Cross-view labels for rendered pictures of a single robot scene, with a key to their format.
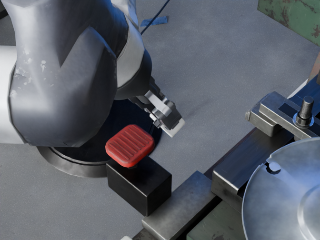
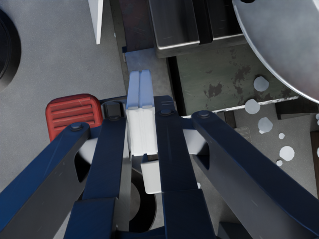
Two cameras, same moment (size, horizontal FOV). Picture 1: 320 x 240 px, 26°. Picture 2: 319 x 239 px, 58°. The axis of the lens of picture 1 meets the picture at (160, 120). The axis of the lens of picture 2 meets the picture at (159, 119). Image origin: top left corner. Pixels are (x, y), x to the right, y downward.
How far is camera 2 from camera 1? 82 cm
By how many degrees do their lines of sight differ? 40
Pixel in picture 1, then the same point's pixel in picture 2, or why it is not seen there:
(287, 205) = (307, 20)
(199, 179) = (137, 59)
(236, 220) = (205, 60)
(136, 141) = (78, 118)
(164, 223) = not seen: hidden behind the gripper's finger
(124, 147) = not seen: hidden behind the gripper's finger
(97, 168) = (5, 76)
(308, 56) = not seen: outside the picture
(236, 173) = (179, 27)
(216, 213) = (185, 72)
